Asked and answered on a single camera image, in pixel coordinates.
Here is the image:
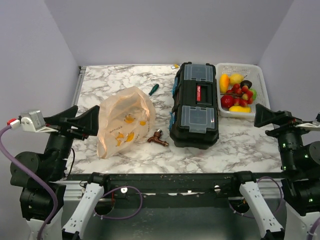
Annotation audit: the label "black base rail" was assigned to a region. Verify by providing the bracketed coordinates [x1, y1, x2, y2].
[64, 172, 283, 209]

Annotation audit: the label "white plastic basket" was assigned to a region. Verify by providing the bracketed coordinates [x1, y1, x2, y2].
[215, 63, 270, 120]

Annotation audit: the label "red fake apple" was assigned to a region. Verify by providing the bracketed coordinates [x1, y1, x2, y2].
[220, 95, 234, 109]

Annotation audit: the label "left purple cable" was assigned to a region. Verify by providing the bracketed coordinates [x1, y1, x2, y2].
[0, 122, 144, 240]

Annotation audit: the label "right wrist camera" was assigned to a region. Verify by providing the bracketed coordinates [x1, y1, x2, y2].
[295, 113, 320, 132]

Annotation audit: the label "red fake cherry tomatoes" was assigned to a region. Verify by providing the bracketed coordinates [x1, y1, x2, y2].
[221, 84, 254, 107]

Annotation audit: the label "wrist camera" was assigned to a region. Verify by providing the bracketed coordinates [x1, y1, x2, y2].
[7, 110, 58, 133]
[295, 113, 320, 132]

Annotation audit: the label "orange translucent plastic bag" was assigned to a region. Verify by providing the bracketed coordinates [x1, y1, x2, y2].
[97, 86, 156, 159]

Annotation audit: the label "yellow fake lemon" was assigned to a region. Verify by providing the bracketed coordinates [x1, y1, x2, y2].
[228, 105, 251, 113]

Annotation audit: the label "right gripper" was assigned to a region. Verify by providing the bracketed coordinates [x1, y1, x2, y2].
[254, 101, 318, 171]

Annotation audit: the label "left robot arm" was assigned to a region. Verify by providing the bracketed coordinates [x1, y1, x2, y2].
[10, 105, 100, 240]

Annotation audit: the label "orange fake fruit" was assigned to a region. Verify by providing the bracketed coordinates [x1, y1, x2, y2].
[219, 73, 230, 94]

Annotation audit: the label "green fake guava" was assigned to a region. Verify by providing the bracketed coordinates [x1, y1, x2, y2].
[249, 88, 257, 101]

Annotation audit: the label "dark brown fake fruit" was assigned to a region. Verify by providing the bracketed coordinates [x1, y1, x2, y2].
[240, 80, 253, 89]

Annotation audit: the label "brown water tap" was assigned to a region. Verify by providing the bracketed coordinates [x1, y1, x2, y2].
[147, 128, 169, 147]

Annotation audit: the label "purple cable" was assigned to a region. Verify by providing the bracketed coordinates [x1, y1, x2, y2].
[0, 122, 144, 240]
[227, 175, 320, 240]

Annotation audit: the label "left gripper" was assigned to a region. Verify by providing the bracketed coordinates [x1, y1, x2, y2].
[41, 103, 100, 178]

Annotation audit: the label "black plastic toolbox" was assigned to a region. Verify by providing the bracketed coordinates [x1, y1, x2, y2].
[169, 62, 219, 150]

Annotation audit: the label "yellow fake pear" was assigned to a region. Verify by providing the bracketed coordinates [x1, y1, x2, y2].
[229, 73, 246, 86]

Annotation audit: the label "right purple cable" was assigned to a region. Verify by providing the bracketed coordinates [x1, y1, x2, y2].
[227, 175, 320, 240]

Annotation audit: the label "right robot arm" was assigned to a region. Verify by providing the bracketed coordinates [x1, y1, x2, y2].
[230, 103, 320, 240]

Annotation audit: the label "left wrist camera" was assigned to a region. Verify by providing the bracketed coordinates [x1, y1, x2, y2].
[7, 110, 58, 133]

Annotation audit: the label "small yellow object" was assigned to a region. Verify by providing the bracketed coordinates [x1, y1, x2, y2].
[170, 64, 180, 69]

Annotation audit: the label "green handled screwdriver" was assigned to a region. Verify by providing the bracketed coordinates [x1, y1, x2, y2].
[148, 83, 160, 96]

